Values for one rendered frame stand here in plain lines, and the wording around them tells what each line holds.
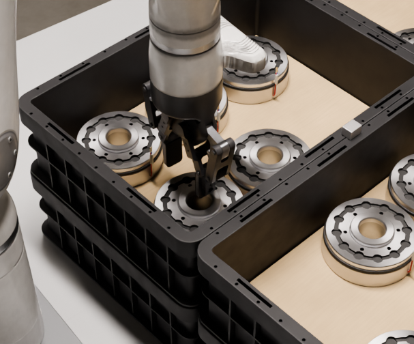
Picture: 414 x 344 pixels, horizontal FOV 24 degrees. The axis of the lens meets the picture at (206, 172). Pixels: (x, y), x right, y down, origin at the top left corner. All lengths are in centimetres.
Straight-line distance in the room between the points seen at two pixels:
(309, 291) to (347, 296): 4
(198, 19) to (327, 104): 39
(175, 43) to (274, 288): 29
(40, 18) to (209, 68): 188
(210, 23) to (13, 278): 31
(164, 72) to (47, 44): 63
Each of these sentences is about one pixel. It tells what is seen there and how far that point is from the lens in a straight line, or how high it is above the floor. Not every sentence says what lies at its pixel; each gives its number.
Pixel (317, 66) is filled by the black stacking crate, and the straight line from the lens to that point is 132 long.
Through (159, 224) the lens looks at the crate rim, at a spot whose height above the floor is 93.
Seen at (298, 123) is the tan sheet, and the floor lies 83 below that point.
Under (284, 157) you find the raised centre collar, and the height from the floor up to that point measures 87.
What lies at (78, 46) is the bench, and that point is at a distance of 159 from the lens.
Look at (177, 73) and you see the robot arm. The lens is 97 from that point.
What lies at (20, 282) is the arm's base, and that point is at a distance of 99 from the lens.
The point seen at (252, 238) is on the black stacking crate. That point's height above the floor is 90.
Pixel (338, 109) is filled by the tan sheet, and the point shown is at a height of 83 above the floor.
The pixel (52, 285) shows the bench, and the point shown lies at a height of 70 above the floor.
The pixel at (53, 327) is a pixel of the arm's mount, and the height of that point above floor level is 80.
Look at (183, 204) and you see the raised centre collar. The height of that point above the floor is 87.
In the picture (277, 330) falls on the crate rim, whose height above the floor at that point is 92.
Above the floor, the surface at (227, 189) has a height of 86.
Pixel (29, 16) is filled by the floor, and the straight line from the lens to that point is 285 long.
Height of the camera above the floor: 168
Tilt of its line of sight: 46 degrees down
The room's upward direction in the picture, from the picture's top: straight up
